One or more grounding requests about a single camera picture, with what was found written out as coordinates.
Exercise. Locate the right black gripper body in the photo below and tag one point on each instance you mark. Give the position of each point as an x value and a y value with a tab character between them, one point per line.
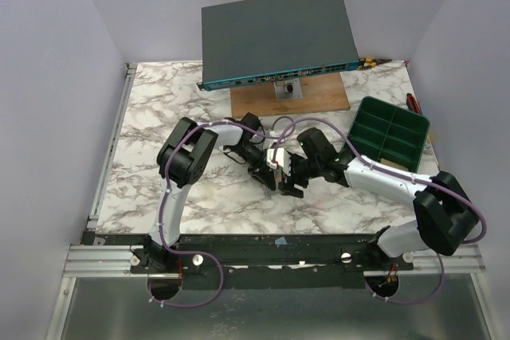
295	175

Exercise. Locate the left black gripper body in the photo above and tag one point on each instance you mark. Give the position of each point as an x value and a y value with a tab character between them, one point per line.
253	156

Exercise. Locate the grey striped underwear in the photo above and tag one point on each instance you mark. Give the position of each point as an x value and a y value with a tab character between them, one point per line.
274	187

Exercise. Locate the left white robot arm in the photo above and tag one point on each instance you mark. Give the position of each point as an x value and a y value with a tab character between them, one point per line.
182	161

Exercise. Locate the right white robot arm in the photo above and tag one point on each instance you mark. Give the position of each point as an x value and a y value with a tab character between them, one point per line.
444	216

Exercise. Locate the blue tape piece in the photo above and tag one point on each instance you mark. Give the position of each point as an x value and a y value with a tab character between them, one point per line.
280	241

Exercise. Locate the green divided plastic tray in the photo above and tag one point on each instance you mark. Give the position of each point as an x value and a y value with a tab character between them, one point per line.
386	131

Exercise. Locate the brown plywood board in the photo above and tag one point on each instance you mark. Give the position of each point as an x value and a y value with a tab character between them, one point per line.
320	94

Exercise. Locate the red black utility knife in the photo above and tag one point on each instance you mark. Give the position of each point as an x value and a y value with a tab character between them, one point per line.
412	104

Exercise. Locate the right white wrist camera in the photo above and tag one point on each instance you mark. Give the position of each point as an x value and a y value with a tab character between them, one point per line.
279	159

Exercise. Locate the grey metal stand bracket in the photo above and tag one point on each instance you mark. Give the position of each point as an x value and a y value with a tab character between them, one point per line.
288	89

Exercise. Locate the black metal base rail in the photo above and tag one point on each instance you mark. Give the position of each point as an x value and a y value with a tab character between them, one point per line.
204	262

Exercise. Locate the grey network switch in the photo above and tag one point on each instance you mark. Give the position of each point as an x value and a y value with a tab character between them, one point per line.
263	41

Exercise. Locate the aluminium frame rail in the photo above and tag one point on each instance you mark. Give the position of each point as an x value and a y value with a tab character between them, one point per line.
68	283

